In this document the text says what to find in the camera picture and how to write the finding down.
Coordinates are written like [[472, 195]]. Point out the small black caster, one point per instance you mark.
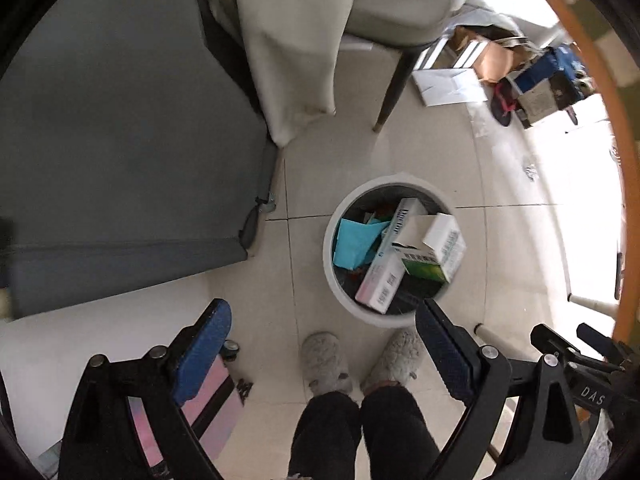
[[231, 350]]

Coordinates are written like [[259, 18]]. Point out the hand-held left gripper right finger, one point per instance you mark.
[[445, 355]]

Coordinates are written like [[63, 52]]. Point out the grey sofa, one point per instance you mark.
[[125, 135]]

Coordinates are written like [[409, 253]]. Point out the brown cardboard box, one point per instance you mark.
[[492, 57]]

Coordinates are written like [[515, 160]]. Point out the white plastic bag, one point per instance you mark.
[[602, 450]]

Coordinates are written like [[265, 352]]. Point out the orange curved rim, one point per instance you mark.
[[617, 110]]

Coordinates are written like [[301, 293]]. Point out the white round trash bin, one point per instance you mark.
[[327, 250]]

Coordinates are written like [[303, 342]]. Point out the blue and black clutter pile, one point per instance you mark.
[[545, 67]]

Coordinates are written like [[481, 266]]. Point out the person's leg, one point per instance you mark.
[[400, 440], [327, 440]]

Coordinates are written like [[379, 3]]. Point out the white flat cardboard box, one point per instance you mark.
[[450, 85]]

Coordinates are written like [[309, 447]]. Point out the person's left leg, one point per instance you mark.
[[327, 440]]

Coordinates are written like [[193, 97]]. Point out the pink white box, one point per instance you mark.
[[382, 285]]

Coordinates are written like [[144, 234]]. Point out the teal paper packet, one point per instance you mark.
[[355, 242]]

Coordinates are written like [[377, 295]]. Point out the white curved table leg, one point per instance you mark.
[[592, 305]]

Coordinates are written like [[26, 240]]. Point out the long white printed box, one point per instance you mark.
[[400, 225]]

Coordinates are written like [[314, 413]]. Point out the pink striped box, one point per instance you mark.
[[210, 410]]

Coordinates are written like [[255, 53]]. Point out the dark-legged upholstered chair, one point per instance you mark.
[[395, 5]]

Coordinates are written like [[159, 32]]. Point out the green white box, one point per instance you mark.
[[440, 255]]

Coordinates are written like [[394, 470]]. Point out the cream cloth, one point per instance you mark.
[[285, 35]]

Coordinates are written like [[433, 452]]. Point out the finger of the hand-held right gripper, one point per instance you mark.
[[555, 342], [600, 340]]

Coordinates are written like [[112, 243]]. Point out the small clear plastic wrapper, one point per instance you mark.
[[531, 171]]

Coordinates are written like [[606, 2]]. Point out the person's right leg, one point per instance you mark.
[[400, 440]]

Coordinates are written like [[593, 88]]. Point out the black red round object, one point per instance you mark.
[[502, 105]]

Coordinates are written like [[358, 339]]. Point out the grey fluffy slipper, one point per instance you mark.
[[325, 365], [392, 362]]

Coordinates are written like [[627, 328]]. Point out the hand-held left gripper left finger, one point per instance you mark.
[[200, 355]]

